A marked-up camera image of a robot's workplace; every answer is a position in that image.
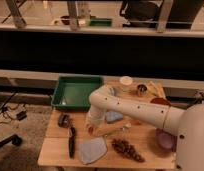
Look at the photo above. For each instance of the orange pepper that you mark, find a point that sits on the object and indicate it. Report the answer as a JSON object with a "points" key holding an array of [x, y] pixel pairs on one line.
{"points": [[91, 130]]}

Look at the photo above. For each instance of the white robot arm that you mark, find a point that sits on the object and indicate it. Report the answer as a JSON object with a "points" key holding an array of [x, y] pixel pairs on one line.
{"points": [[187, 125]]}

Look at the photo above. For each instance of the red bowl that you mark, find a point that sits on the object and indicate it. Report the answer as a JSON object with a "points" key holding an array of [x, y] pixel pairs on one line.
{"points": [[160, 101]]}

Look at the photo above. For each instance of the purple bowl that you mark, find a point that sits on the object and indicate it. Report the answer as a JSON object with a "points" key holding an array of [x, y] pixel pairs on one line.
{"points": [[166, 140]]}

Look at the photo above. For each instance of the small blue cup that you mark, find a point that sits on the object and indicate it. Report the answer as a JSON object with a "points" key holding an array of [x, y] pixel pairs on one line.
{"points": [[113, 91]]}

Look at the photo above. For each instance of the white round lid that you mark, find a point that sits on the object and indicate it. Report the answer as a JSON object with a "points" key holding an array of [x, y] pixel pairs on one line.
{"points": [[126, 80]]}

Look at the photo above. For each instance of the green plastic tray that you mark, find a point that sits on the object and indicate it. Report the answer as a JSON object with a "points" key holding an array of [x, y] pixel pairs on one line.
{"points": [[72, 92]]}

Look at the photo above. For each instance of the blue sponge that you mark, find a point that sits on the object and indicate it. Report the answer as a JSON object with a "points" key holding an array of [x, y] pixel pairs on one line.
{"points": [[112, 117]]}

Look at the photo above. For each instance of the small metal cup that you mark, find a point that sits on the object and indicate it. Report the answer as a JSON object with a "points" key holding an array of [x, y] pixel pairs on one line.
{"points": [[141, 90]]}

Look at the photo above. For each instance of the dark small toy object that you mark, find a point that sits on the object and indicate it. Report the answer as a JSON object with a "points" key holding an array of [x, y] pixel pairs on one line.
{"points": [[64, 121]]}

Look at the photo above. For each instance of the yellow corn cob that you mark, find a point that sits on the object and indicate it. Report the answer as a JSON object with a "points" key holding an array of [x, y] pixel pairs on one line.
{"points": [[153, 85]]}

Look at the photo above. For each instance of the bunch of dark grapes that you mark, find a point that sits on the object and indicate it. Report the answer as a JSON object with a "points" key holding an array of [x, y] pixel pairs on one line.
{"points": [[126, 150]]}

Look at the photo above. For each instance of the grey blue cloth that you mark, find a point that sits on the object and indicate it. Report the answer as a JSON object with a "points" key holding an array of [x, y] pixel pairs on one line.
{"points": [[92, 150]]}

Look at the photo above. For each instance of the black power adapter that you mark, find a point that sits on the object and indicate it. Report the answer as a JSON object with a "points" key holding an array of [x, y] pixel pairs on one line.
{"points": [[21, 115]]}

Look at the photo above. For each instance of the black chair base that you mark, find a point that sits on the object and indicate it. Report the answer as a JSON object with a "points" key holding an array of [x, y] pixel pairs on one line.
{"points": [[14, 139]]}

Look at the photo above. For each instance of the black handled knife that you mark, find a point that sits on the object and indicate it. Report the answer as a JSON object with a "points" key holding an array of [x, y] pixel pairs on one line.
{"points": [[71, 141]]}

